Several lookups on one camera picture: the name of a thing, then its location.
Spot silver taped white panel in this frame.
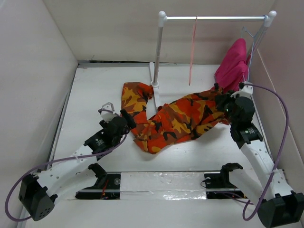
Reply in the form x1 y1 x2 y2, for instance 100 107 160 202
120 171 207 200

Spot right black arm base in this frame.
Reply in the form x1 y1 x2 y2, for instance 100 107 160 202
201 163 245 200

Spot magenta pink garment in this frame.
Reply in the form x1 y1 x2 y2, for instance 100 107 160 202
214 38 248 93

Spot white metal clothes rack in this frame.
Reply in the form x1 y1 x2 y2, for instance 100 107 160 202
149 10 277 110

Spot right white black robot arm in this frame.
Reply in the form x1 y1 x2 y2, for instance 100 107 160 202
215 94 304 228

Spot pink wire hanger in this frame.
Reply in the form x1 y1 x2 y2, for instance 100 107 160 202
188 16 198 86

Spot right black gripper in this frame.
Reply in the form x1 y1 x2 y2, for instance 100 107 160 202
215 90 242 127

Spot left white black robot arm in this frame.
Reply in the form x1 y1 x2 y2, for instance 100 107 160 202
19 109 136 221

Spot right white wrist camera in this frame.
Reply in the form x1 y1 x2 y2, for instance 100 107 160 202
230 81 253 98

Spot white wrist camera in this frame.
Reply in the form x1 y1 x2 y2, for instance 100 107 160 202
230 81 253 98
98 102 115 123

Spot orange camouflage trousers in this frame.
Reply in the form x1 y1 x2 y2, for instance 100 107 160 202
121 82 228 154

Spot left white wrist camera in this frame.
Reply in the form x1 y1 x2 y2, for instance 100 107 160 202
98 102 115 123

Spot light blue wire hanger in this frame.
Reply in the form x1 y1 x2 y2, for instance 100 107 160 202
241 25 264 82

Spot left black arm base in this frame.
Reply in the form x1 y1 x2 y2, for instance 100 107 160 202
75 163 122 200

